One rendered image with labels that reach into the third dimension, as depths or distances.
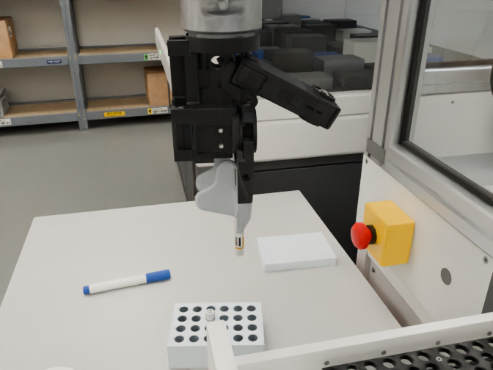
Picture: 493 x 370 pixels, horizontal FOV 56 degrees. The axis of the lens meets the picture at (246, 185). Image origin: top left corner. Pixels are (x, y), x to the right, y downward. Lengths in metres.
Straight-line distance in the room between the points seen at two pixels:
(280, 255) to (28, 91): 3.88
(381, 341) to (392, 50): 0.41
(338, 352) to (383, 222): 0.24
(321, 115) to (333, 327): 0.35
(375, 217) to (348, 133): 0.51
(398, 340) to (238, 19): 0.35
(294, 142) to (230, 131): 0.68
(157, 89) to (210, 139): 3.61
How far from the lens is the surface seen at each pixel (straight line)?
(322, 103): 0.46
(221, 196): 0.49
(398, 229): 0.68
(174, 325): 0.66
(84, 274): 0.85
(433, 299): 0.69
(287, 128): 1.11
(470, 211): 0.59
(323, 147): 1.16
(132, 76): 4.46
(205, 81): 0.46
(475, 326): 0.57
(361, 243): 0.69
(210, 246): 0.88
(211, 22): 0.42
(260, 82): 0.45
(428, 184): 0.65
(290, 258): 0.82
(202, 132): 0.45
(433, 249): 0.67
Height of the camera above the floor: 1.24
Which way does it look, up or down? 25 degrees down
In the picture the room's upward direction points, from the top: straight up
